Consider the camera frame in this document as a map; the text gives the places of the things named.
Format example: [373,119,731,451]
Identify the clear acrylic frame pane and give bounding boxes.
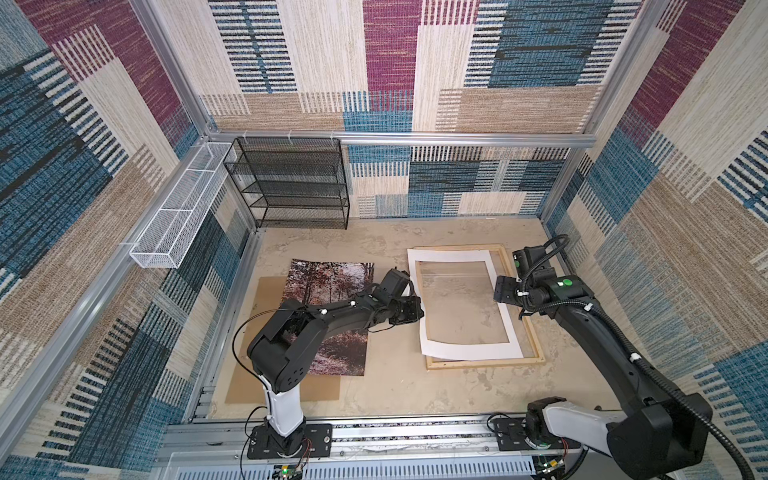
[416,261,509,345]

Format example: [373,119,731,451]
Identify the white photo mat board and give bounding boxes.
[407,248,524,362]

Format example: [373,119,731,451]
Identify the light wooden picture frame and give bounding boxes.
[414,244,546,370]

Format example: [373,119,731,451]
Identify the autumn forest photo print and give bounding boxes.
[281,259,374,376]

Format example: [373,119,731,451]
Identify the brown cardboard backing board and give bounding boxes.
[224,275,342,405]

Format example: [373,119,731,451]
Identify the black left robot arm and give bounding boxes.
[247,269,424,456]

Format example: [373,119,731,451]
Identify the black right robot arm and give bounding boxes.
[494,242,712,479]

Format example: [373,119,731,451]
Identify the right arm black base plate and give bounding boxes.
[486,415,582,453]

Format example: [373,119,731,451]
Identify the aluminium mounting rail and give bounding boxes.
[150,414,625,479]

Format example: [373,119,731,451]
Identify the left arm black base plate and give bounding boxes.
[246,423,333,460]

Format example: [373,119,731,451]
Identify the black wire mesh shelf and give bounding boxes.
[223,137,351,229]

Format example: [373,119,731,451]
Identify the white wire mesh basket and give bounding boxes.
[130,142,233,269]

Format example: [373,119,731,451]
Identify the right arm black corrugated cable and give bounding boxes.
[539,299,757,480]

